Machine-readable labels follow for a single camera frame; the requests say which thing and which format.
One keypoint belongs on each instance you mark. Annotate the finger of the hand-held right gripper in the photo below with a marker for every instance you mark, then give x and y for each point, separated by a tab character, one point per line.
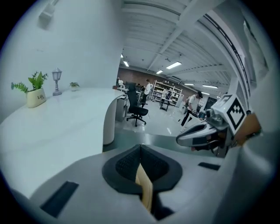
188	135

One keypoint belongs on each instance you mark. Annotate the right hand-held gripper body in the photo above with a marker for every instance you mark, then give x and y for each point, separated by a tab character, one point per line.
234	111

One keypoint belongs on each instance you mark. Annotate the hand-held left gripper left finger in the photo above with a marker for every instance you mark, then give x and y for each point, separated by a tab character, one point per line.
92	186

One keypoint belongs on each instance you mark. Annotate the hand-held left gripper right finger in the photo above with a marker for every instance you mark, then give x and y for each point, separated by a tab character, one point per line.
192	186

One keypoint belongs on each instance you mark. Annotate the large wooden drawer white front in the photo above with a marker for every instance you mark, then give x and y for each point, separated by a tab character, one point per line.
144	186

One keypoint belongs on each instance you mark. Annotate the white curved desk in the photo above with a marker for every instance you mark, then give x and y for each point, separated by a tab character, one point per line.
65	122

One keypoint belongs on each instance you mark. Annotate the person's right forearm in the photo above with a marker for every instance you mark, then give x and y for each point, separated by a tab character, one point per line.
249	129

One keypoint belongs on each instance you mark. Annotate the white storage shelf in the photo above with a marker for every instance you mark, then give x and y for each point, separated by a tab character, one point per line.
168	92

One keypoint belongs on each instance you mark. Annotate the black office chair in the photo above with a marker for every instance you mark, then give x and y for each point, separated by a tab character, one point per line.
135	107

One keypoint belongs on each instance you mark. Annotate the person's white sweatshirt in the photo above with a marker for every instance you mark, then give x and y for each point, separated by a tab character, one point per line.
253	179

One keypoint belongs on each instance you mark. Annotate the grey filing cabinet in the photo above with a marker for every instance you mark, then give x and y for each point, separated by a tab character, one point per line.
121	108

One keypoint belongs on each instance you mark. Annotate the tiny potted plant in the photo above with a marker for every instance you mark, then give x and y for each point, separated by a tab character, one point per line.
74	87

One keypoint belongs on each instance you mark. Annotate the green plant in cream pot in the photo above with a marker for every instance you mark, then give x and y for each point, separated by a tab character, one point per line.
36	98

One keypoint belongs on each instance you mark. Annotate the small grey lantern lamp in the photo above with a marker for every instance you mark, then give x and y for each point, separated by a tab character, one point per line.
57	83

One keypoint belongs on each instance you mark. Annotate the black frame table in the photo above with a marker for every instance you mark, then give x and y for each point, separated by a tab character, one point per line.
166	103

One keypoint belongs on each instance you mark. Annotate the white wall junction box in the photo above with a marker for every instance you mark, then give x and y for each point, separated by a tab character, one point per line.
46	16

